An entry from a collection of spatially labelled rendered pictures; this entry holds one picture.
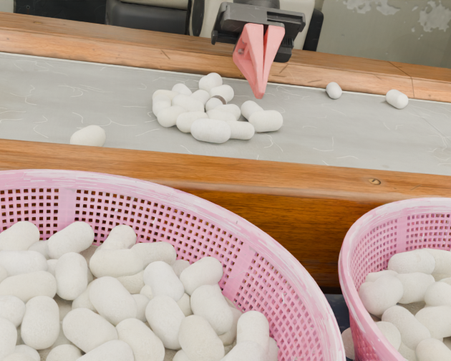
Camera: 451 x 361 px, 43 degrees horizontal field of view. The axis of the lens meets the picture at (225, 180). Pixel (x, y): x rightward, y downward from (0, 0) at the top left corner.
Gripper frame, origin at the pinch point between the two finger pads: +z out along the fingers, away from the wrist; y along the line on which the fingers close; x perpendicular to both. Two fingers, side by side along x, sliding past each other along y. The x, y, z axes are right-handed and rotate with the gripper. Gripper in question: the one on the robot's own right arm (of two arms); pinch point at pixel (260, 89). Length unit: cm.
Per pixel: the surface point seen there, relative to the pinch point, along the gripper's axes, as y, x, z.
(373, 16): 105, 148, -146
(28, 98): -24.4, -2.1, 5.4
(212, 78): -5.3, 0.9, -1.4
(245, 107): -2.6, -3.2, 4.5
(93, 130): -17.7, -10.9, 12.8
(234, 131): -4.8, -6.9, 9.5
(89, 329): -16.7, -23.7, 30.7
